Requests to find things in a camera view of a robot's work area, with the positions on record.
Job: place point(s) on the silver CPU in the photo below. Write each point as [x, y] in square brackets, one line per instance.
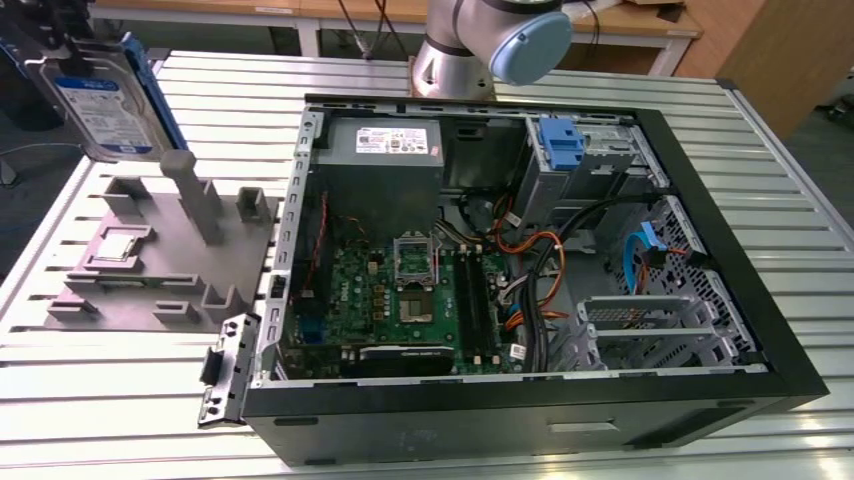
[116, 250]

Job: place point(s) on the green motherboard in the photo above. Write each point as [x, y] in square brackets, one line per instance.
[360, 300]

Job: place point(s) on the wooden cabinet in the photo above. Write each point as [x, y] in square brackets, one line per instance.
[787, 60]

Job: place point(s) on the black graphics card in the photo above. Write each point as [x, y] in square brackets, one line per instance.
[400, 357]

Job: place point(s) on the metal disk bay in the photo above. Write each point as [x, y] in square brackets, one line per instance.
[640, 301]

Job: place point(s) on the grey parts rack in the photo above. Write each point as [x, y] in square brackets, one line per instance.
[180, 260]

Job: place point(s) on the grey power supply unit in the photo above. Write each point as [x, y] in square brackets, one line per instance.
[387, 150]

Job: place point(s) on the green RAM stick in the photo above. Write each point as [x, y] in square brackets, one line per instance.
[129, 285]

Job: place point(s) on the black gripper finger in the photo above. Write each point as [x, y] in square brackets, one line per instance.
[76, 55]

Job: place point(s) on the white framed desk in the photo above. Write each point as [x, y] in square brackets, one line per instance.
[200, 12]

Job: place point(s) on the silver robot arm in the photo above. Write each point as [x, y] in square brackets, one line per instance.
[453, 70]

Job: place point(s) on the black PC case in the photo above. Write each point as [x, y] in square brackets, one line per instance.
[467, 425]

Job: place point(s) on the CPU socket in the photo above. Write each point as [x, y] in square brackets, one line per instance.
[421, 307]

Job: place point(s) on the wooden top desk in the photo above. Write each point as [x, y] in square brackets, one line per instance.
[640, 22]

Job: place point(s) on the blue drive latch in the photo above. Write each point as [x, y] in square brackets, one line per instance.
[560, 145]

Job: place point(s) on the black RAM slot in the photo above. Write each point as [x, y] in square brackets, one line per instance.
[487, 305]
[469, 305]

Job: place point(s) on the hard disk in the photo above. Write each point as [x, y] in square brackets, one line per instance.
[100, 115]

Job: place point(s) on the metal drive cage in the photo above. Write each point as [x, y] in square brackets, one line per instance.
[543, 190]

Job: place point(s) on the metal card retention bracket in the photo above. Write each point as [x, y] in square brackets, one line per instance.
[233, 350]

